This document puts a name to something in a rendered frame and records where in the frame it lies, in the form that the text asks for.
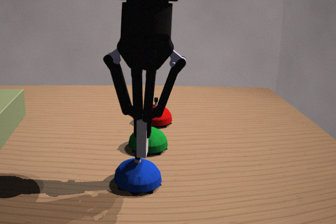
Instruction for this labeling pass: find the green dome bell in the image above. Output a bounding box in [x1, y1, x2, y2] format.
[129, 127, 168, 156]

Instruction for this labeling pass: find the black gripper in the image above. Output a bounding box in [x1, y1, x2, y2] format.
[103, 2, 186, 158]

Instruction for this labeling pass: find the blue dome-shaped bell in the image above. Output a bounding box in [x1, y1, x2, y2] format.
[114, 153, 162, 196]

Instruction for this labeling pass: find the red dome bell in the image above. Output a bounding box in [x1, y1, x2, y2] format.
[152, 97, 172, 128]

